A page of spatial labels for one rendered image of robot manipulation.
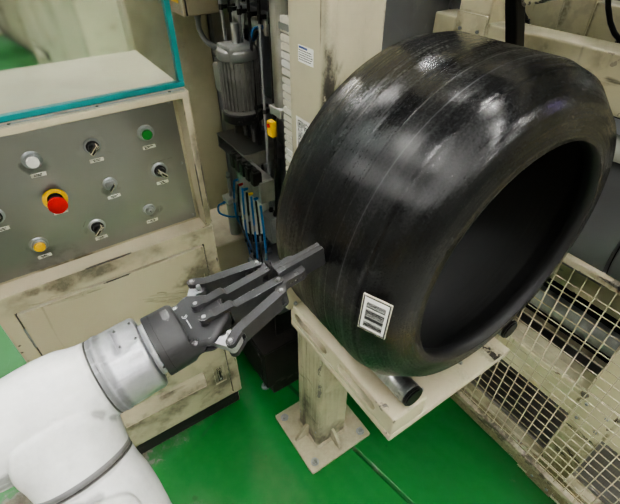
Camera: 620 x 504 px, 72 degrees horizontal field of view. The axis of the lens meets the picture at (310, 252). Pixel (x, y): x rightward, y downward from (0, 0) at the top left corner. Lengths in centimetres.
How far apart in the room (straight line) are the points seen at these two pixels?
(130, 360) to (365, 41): 64
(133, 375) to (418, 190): 37
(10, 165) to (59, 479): 72
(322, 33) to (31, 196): 71
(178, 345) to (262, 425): 135
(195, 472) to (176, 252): 88
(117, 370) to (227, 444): 134
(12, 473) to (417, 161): 51
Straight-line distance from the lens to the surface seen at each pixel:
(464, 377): 101
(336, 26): 79
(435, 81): 58
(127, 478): 53
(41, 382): 51
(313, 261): 56
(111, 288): 123
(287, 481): 173
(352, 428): 180
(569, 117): 63
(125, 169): 113
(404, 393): 82
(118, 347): 50
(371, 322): 56
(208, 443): 182
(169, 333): 50
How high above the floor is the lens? 160
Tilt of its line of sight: 40 degrees down
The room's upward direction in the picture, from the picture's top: straight up
